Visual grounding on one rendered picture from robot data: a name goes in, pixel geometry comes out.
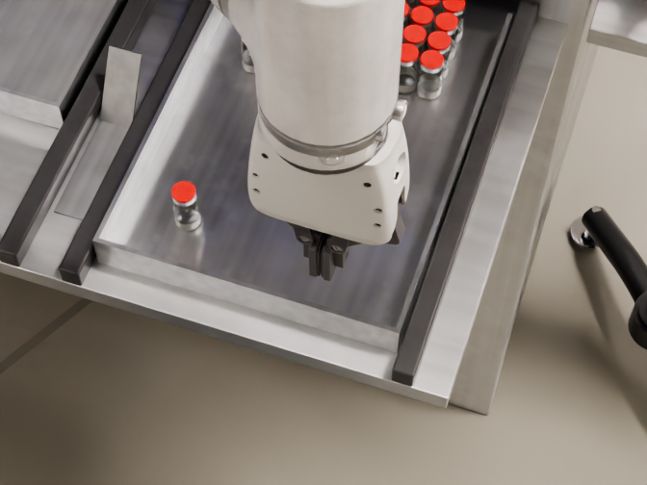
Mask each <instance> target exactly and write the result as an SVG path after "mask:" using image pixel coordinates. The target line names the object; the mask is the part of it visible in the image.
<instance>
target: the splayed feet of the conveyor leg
mask: <svg viewBox="0 0 647 485"><path fill-rule="evenodd" d="M570 237H571V239H572V241H573V243H574V244H575V245H577V246H578V247H580V248H582V249H585V250H596V249H599V248H600V249H601V250H602V252H603V253H604V254H605V256H606V257H607V258H608V260H609V262H610V263H611V264H612V266H613V267H614V269H615V270H616V271H617V273H618V275H619V276H620V278H621V279H622V281H623V283H624V284H625V286H626V288H627V290H628V291H629V293H630V295H631V297H632V299H633V300H634V303H635V305H634V308H633V310H632V313H631V315H630V318H629V323H628V326H629V331H630V334H631V336H632V338H633V339H634V341H635V342H636V343H637V344H638V345H640V346H641V347H643V348H645V349H647V316H646V313H645V307H646V304H647V266H646V264H645V263H644V261H643V260H642V258H641V257H640V255H639V254H638V252H637V251H636V249H635V248H634V246H633V245H632V244H631V242H630V241H629V240H628V239H627V237H626V236H625V235H624V233H623V232H622V231H621V229H620V228H619V227H618V226H617V224H616V223H615V222H614V220H613V219H612V218H611V216H610V215H609V214H608V212H607V211H606V210H605V209H604V208H602V207H599V206H594V207H593V208H590V209H589V210H587V211H586V212H585V213H584V214H583V217H579V218H577V219H576V220H575V221H574V222H573V223H572V225H571V228H570Z"/></svg>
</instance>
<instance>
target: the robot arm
mask: <svg viewBox="0 0 647 485"><path fill-rule="evenodd" d="M210 1H211V2H212V3H213V4H214V5H215V6H216V7H217V9H218V10H219V11H220V12H221V13H222V14H223V15H224V16H225V17H226V18H227V19H228V20H229V21H230V22H231V24H232V25H233V26H234V28H235V29H236V30H237V32H238V33H239V35H240V36H241V38H242V40H243V41H244V43H245V45H246V47H247V49H248V52H249V54H250V56H251V58H252V61H253V64H254V68H255V76H256V90H257V102H258V115H257V118H256V121H255V125H254V130H253V135H252V140H251V147H250V153H249V162H248V176H247V185H248V194H249V198H250V201H251V203H252V205H253V206H254V207H255V209H256V210H258V211H259V212H261V213H263V214H265V215H268V216H270V217H275V218H278V219H281V220H284V221H285V222H287V223H288V224H289V225H290V226H291V227H293V228H294V231H295V234H296V238H297V240H298V241H299V242H300V243H303V257H306V258H309V275H311V276H314V277H317V276H320V275H321V273H322V277H323V280H327V281H331V279H332V277H333V274H334V271H335V269H336V267H339V268H344V267H345V265H346V263H347V260H348V257H349V251H350V247H351V246H354V245H358V244H361V243H365V244H371V245H380V244H385V243H388V244H394V245H397V244H399V243H400V241H401V237H402V234H403V231H404V225H403V222H402V219H401V213H400V210H399V207H398V203H400V204H403V205H404V204H405V201H406V198H407V194H408V190H409V160H408V149H407V143H406V137H405V133H404V130H403V127H402V124H401V121H402V119H403V118H404V116H405V113H406V107H407V105H406V104H407V101H406V100H402V99H399V98H398V93H399V80H400V68H401V43H402V30H403V18H404V4H405V0H210Z"/></svg>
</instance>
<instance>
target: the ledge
mask: <svg viewBox="0 0 647 485"><path fill-rule="evenodd" d="M586 42H588V43H592V44H596V45H600V46H604V47H607V48H611V49H614V50H618V51H622V52H626V53H630V54H634V55H637V56H641V57H645V58H647V0H598V3H597V6H596V9H595V12H594V14H593V18H592V21H591V24H590V27H589V31H588V35H587V39H586Z"/></svg>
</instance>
